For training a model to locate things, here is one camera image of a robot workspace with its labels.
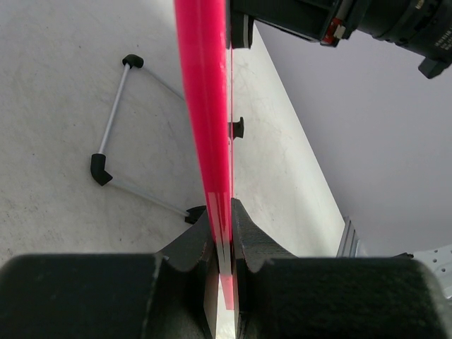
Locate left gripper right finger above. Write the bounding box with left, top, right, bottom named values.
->
left=231, top=199, right=451, bottom=338

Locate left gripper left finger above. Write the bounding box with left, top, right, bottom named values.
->
left=1, top=213, right=218, bottom=338

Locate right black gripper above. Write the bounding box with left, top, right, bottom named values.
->
left=243, top=0, right=424, bottom=49

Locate black whiteboard eraser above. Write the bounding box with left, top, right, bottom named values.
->
left=230, top=1, right=254, bottom=49

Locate pink-framed whiteboard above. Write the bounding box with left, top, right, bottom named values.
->
left=174, top=0, right=234, bottom=311

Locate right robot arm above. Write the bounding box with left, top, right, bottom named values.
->
left=230, top=1, right=451, bottom=290

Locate aluminium mounting rail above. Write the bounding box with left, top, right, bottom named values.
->
left=336, top=217, right=359, bottom=258

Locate whiteboard wire stand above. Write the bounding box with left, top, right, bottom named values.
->
left=90, top=54, right=245, bottom=225

